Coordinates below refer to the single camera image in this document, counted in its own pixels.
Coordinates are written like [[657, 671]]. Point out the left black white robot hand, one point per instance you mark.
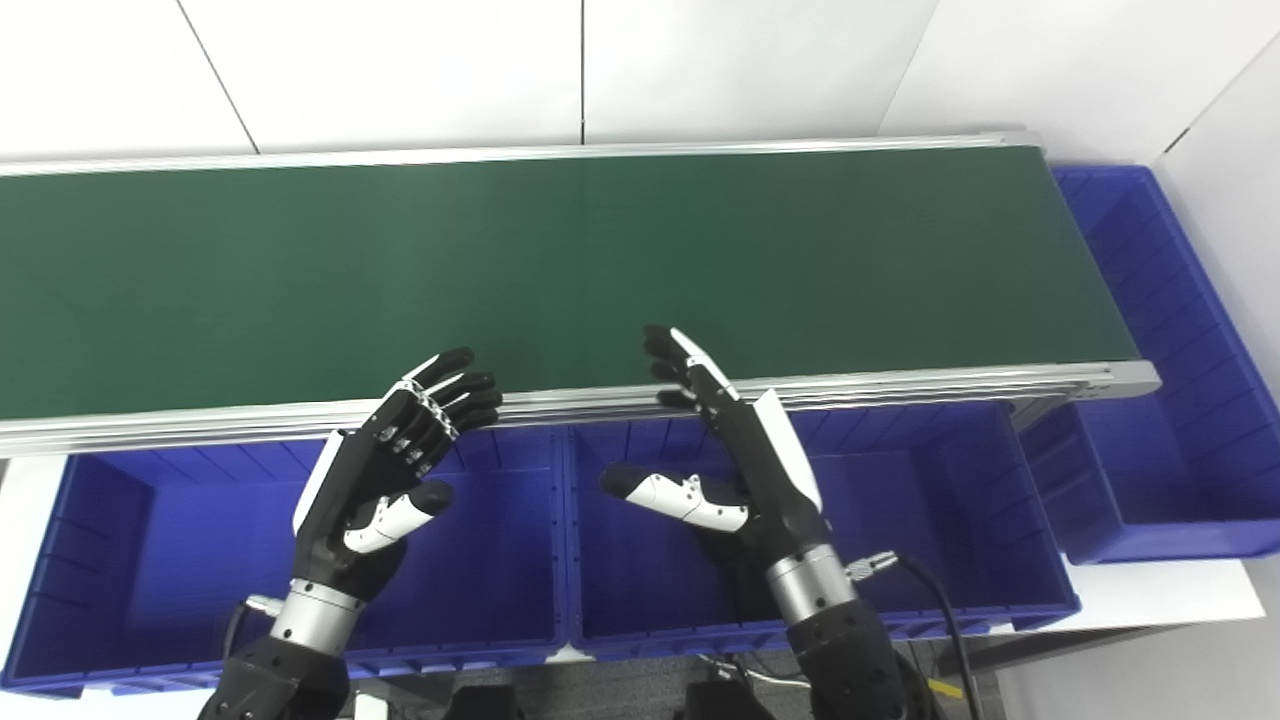
[[350, 500]]

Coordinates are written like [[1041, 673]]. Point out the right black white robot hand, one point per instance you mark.
[[770, 470]]

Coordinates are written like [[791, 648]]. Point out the black robot torso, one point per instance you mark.
[[480, 705]]

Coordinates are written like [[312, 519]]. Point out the blue plastic bin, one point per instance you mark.
[[1170, 400], [180, 560], [940, 530]]

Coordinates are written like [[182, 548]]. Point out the green conveyor belt aluminium frame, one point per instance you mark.
[[560, 270]]

